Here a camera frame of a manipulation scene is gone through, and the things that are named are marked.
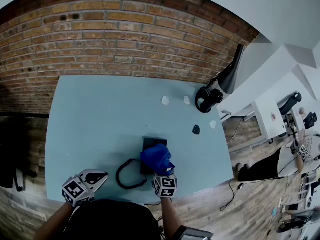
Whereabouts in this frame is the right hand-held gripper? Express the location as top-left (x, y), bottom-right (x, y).
top-left (152, 173), bottom-right (178, 199)

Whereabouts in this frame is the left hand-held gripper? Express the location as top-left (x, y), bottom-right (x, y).
top-left (61, 168), bottom-right (110, 208)

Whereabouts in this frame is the blue knitted cloth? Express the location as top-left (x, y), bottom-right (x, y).
top-left (140, 143), bottom-right (176, 177)

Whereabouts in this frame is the person's right forearm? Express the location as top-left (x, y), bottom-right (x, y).
top-left (159, 196), bottom-right (183, 240)

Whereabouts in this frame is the person's left forearm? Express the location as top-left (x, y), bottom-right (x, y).
top-left (32, 202), bottom-right (75, 240)

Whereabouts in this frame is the black rectangular device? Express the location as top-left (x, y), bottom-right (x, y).
top-left (140, 136), bottom-right (168, 176)

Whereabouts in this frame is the person's black shirt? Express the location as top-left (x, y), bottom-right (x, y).
top-left (63, 199), bottom-right (162, 240)

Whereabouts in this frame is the dark grey electronic device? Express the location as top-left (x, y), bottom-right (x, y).
top-left (174, 225), bottom-right (214, 240)

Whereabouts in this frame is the white desk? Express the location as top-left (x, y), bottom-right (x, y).
top-left (219, 93), bottom-right (288, 145)

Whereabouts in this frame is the black desk lamp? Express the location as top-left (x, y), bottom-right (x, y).
top-left (194, 43), bottom-right (247, 114)

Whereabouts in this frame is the black chair with headrest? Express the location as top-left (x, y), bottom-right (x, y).
top-left (278, 91), bottom-right (303, 115)

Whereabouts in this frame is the black cable loop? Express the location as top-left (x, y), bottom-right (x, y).
top-left (115, 158), bottom-right (148, 190)

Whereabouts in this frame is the thin black cable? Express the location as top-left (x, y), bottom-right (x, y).
top-left (149, 200), bottom-right (166, 239)

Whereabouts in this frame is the black power cable with plug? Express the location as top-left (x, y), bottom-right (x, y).
top-left (219, 178), bottom-right (245, 212)

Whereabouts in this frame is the white cable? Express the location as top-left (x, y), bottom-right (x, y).
top-left (226, 117), bottom-right (245, 144)

